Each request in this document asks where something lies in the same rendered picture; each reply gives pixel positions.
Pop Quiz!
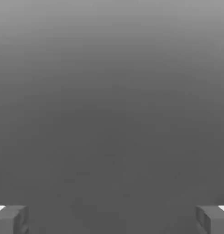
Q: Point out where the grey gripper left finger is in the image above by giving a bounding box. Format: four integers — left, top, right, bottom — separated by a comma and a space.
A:
0, 204, 30, 234

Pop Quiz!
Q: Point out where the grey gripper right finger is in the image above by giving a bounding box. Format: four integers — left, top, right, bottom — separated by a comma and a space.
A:
195, 205, 224, 234

